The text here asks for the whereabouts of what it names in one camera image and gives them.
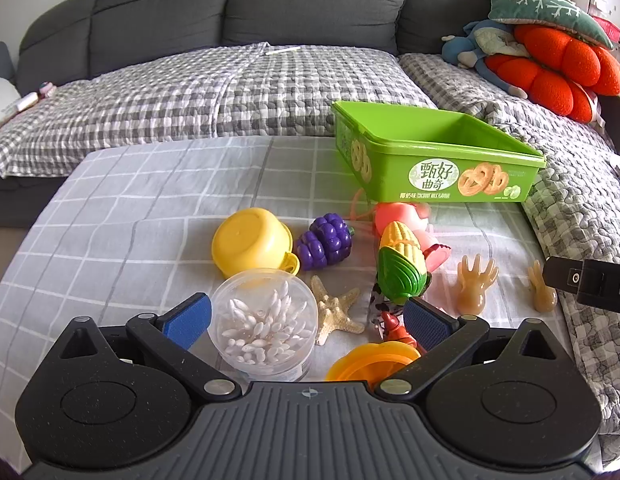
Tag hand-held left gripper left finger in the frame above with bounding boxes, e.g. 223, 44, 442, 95
57, 292, 243, 403

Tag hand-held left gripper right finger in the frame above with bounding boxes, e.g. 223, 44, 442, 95
374, 296, 566, 403

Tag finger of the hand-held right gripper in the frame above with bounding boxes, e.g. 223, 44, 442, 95
542, 256, 586, 295

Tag orange toy lid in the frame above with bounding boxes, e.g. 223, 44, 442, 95
325, 341, 422, 383

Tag clear cotton swab jar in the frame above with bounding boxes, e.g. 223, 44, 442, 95
208, 268, 318, 381

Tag yellow toy pot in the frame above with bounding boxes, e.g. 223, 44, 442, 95
211, 208, 301, 279

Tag pink toy pig with string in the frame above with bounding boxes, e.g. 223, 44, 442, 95
347, 187, 432, 241

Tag purple toy grapes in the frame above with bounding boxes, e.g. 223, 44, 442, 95
296, 213, 354, 271

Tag green biscuit box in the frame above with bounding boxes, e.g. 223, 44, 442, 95
331, 101, 547, 203

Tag amber rubber hand toy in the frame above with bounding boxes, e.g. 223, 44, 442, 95
527, 260, 559, 312
456, 254, 500, 313

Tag red toy figurine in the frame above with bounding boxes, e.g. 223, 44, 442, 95
379, 311, 418, 351

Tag black and white hair clip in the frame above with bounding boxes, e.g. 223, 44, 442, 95
367, 282, 408, 331

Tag toy corn cob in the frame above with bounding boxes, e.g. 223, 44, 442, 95
376, 221, 433, 306

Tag pink toy block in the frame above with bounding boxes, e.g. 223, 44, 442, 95
419, 230, 451, 272

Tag beige starfish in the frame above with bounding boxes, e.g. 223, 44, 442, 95
310, 275, 366, 347

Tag grey grid-pattern sheet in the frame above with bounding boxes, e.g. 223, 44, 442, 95
0, 135, 576, 461

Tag blue plush toy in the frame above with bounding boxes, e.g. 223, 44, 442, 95
441, 19, 531, 101

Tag green leaf-print pillow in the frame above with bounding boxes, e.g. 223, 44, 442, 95
488, 0, 616, 51

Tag small pink and white object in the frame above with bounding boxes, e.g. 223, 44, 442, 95
10, 82, 58, 113

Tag white cushion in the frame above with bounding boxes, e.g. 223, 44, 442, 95
0, 75, 21, 133

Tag dark grey sofa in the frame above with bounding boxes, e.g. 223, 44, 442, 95
0, 0, 496, 226

